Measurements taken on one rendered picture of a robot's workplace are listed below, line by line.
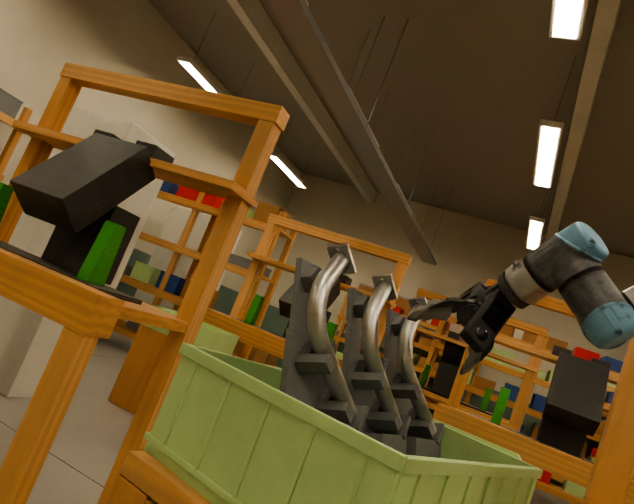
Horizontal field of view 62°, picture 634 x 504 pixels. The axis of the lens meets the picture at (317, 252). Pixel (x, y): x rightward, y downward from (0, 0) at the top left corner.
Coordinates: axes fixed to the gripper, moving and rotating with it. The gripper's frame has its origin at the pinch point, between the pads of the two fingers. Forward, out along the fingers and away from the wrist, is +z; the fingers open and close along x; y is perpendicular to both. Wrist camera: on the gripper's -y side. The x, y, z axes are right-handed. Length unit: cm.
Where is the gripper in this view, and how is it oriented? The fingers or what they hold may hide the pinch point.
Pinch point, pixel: (432, 348)
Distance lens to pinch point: 106.8
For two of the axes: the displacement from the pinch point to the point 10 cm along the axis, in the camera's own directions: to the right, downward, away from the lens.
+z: -6.1, 5.8, 5.5
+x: -6.9, -7.3, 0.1
